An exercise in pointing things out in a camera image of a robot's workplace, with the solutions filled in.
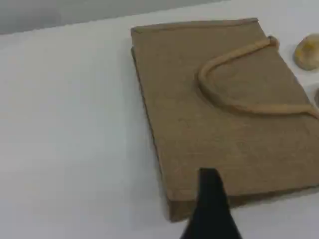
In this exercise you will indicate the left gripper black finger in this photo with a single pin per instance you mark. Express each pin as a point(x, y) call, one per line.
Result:
point(209, 214)

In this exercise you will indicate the brown jute tote bag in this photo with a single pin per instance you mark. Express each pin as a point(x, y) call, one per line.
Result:
point(211, 124)

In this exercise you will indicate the cream shell-shaped bun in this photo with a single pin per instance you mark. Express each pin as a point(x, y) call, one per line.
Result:
point(307, 54)

